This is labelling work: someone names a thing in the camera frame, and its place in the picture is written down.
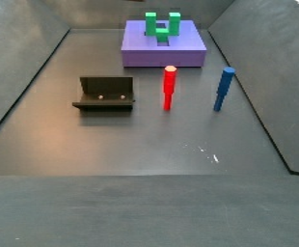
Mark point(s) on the blue peg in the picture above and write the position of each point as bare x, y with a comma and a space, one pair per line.
224, 87

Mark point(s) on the purple base block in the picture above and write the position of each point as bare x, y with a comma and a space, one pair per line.
183, 51

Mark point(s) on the black angle fixture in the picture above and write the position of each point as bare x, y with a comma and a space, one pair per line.
106, 92

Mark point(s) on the green U-shaped block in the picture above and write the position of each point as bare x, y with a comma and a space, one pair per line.
162, 32

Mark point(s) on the red peg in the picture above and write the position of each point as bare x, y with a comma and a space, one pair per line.
170, 75

